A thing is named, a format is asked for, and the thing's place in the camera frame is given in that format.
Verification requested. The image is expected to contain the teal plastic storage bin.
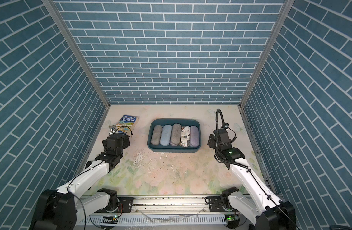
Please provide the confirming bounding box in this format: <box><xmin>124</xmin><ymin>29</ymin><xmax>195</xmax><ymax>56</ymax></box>
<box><xmin>147</xmin><ymin>118</ymin><xmax>202</xmax><ymax>153</ymax></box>

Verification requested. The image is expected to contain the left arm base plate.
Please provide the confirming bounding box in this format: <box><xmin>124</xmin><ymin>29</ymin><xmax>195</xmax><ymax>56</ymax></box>
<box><xmin>105</xmin><ymin>196</ymin><xmax>134</xmax><ymax>214</ymax></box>

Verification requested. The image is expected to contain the aluminium front rail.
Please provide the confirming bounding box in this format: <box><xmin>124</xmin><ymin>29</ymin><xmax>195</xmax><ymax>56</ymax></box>
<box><xmin>75</xmin><ymin>195</ymin><xmax>283</xmax><ymax>215</ymax></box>

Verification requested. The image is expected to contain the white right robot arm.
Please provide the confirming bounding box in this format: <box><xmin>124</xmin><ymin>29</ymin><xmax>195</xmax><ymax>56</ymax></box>
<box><xmin>208</xmin><ymin>128</ymin><xmax>298</xmax><ymax>230</ymax></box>

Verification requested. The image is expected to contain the dark grey glasses case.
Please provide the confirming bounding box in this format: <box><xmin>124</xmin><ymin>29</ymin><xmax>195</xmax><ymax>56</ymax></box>
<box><xmin>170</xmin><ymin>124</ymin><xmax>182</xmax><ymax>147</ymax></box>

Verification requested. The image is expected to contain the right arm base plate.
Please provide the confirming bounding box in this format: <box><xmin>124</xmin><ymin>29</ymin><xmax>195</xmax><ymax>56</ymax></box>
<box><xmin>205</xmin><ymin>195</ymin><xmax>232</xmax><ymax>212</ymax></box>

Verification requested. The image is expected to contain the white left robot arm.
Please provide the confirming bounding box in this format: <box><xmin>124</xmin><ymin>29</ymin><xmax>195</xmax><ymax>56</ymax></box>
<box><xmin>30</xmin><ymin>133</ymin><xmax>130</xmax><ymax>230</ymax></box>

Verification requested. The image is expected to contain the newspaper print glasses case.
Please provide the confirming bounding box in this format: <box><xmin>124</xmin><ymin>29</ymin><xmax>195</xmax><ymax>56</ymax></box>
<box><xmin>179</xmin><ymin>126</ymin><xmax>190</xmax><ymax>148</ymax></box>

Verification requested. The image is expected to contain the light blue glasses case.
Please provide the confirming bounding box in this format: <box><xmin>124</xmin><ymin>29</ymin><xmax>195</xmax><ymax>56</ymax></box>
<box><xmin>160</xmin><ymin>125</ymin><xmax>172</xmax><ymax>146</ymax></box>

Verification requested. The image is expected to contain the colourful paperback book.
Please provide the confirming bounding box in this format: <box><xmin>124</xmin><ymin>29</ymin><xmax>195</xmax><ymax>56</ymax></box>
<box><xmin>115</xmin><ymin>115</ymin><xmax>139</xmax><ymax>136</ymax></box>

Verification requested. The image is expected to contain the lavender glasses case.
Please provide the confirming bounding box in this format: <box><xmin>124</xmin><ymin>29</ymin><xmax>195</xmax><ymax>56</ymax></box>
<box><xmin>189</xmin><ymin>126</ymin><xmax>199</xmax><ymax>147</ymax></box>

